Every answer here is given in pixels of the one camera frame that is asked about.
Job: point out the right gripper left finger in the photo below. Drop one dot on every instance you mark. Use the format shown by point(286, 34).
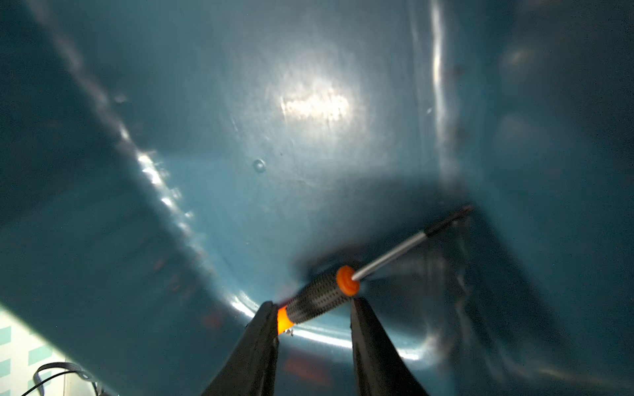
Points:
point(251, 368)

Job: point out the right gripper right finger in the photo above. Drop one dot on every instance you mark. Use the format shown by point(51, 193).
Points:
point(378, 368)

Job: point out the screwdriver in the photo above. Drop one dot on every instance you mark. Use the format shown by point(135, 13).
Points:
point(331, 289)

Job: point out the teal plastic storage box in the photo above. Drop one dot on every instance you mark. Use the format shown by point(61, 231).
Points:
point(169, 166)

